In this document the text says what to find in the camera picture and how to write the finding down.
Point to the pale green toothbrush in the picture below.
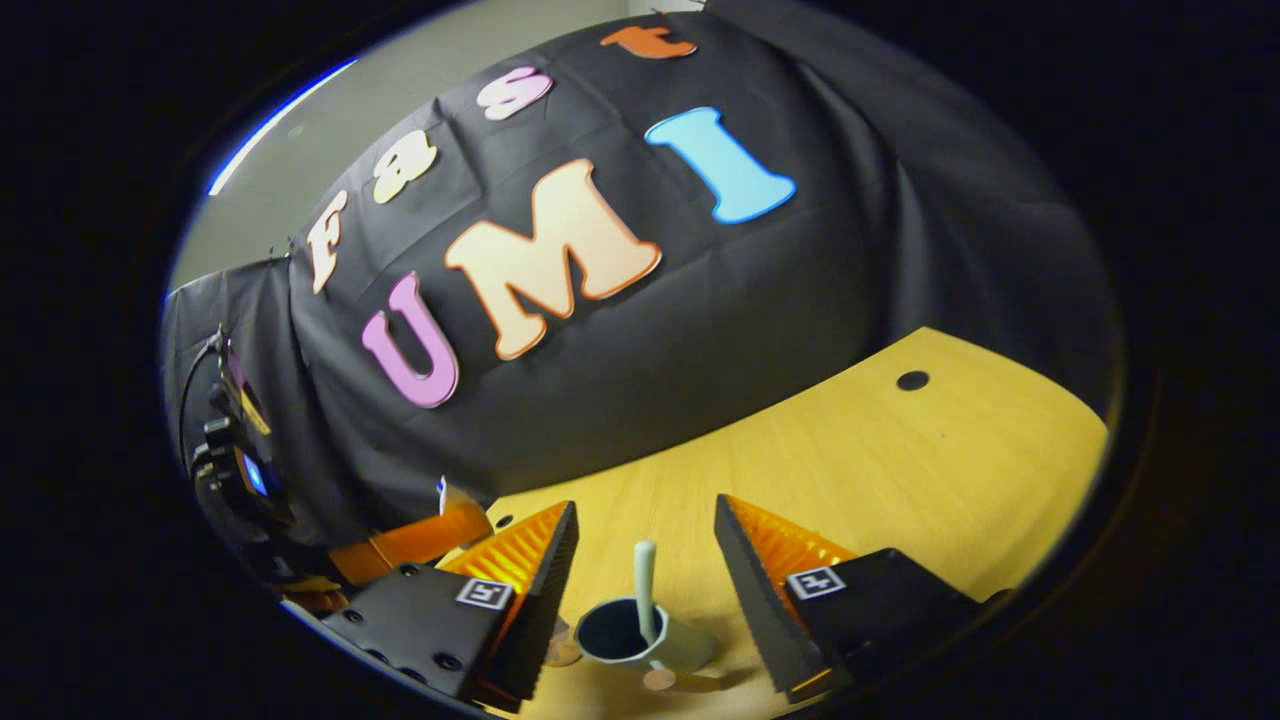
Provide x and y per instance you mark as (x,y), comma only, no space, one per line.
(646,580)

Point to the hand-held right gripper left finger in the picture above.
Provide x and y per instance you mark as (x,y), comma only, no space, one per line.
(550,590)

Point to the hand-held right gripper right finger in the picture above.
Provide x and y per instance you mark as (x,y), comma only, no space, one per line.
(750,580)

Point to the wooden desktop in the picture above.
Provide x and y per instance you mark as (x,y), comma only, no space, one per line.
(920,480)

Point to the black backdrop cloth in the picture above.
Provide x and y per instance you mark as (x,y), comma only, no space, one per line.
(750,320)

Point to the round cork coaster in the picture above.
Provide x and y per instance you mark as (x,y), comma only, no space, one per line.
(562,645)

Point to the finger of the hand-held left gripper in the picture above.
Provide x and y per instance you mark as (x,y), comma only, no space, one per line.
(315,595)
(420,540)

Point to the white toothpaste tube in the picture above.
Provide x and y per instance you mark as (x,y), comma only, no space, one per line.
(452,495)

